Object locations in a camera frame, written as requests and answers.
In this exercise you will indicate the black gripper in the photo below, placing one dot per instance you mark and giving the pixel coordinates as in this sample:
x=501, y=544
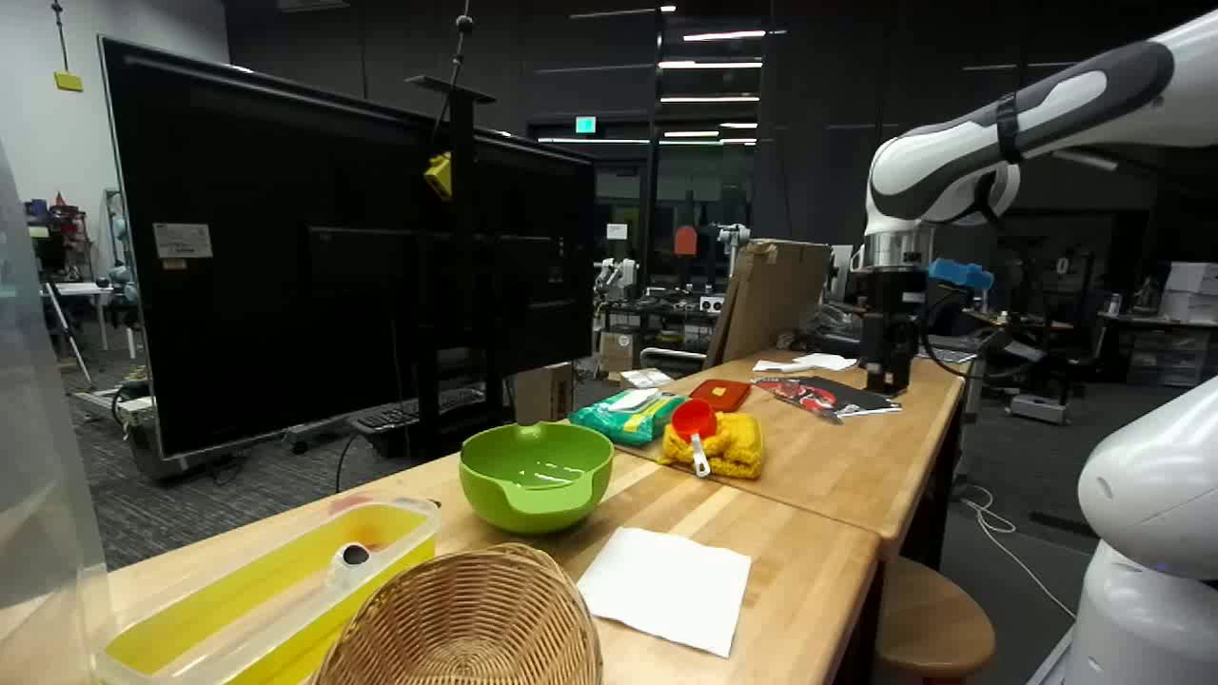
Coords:
x=893, y=300

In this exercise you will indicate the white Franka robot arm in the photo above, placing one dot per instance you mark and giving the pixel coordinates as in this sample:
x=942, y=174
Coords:
x=964, y=152

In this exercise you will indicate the red printed magazine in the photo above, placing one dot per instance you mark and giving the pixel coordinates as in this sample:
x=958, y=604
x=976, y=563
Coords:
x=822, y=396

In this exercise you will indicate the white paper sheets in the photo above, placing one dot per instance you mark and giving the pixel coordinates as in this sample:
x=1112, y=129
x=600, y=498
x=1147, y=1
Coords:
x=807, y=361

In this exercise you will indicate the brown cardboard board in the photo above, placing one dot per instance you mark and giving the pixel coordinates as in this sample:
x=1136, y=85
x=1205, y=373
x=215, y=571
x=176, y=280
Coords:
x=765, y=298

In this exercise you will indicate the flat orange red plate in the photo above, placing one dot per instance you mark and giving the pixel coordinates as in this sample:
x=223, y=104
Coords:
x=722, y=392

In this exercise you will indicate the red and yellow toys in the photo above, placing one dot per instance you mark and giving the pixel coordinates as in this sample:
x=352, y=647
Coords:
x=735, y=446

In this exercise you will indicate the round wooden stool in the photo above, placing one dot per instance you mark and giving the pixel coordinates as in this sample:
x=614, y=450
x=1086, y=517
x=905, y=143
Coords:
x=935, y=624

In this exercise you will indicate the green wipes packet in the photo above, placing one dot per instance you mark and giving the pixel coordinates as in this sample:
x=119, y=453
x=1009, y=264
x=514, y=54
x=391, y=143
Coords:
x=627, y=412

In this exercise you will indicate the white paper napkin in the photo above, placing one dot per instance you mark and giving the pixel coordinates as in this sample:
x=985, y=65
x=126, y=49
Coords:
x=666, y=591

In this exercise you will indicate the small cardboard box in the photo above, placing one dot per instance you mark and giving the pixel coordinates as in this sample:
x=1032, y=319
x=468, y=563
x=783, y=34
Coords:
x=543, y=392

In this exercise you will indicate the green plastic bowl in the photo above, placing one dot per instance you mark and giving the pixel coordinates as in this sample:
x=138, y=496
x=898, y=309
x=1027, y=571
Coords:
x=533, y=478

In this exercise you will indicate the yellow triangle tag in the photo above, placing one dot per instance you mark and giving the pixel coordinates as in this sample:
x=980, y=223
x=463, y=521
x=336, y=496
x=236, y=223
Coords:
x=439, y=174

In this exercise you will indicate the woven wicker basket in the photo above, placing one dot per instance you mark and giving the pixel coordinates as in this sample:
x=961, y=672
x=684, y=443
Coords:
x=463, y=629

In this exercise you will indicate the large black monitor screen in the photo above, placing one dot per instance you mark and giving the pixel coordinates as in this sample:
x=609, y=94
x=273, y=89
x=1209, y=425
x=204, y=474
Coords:
x=327, y=266

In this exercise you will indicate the yellow clear plastic container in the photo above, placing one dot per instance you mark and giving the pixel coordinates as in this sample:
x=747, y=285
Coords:
x=273, y=593

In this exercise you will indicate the clear plastic bin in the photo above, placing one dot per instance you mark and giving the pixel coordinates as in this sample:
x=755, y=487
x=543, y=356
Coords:
x=38, y=479

